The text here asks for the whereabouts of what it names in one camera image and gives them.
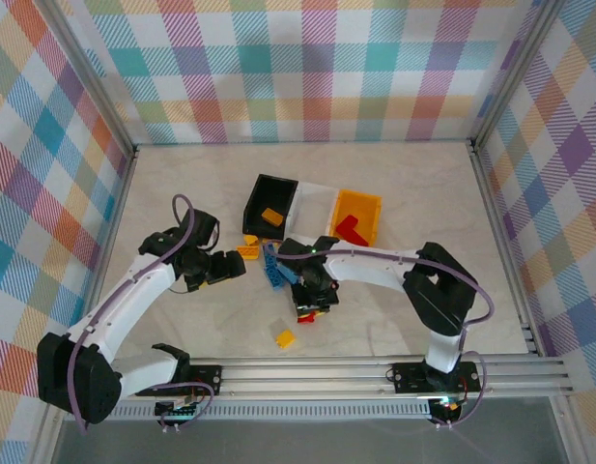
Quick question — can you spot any grey slotted cable duct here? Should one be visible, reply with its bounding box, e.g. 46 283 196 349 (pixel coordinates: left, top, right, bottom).
65 402 432 422

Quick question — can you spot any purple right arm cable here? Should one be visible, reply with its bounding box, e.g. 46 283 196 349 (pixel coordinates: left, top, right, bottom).
276 244 496 429

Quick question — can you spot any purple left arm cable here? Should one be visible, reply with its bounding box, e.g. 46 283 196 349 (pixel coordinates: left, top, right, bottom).
67 193 216 434

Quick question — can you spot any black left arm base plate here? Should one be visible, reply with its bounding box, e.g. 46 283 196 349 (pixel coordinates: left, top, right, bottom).
134 364 224 398

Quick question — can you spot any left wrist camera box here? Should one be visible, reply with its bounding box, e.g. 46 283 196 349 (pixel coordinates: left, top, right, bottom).
180 209 221 253

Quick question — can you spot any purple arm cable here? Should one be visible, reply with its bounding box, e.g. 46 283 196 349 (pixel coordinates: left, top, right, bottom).
276 244 496 429
67 193 216 434

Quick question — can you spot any white plastic container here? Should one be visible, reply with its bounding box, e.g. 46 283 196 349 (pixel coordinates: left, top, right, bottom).
283 181 342 240

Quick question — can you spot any black plastic container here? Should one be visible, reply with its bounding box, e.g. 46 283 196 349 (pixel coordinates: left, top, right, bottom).
241 173 299 242

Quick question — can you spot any red angled lego piece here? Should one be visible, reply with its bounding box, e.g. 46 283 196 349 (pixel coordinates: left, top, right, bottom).
334 215 372 247

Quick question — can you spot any aluminium frame side rail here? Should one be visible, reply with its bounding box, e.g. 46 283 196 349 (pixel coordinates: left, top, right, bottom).
468 142 591 464
26 147 140 464

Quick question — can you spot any yellow plastic container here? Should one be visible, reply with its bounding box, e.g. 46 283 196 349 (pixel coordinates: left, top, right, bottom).
328 188 383 247

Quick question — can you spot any aluminium mounting rail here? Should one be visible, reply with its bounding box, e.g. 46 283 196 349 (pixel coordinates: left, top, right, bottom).
116 355 572 402

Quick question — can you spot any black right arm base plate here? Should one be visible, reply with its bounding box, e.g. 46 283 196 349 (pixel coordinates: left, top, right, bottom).
390 361 483 395

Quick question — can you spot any aluminium frame post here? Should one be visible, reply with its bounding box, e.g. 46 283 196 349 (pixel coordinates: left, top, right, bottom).
468 0 569 151
34 0 138 159

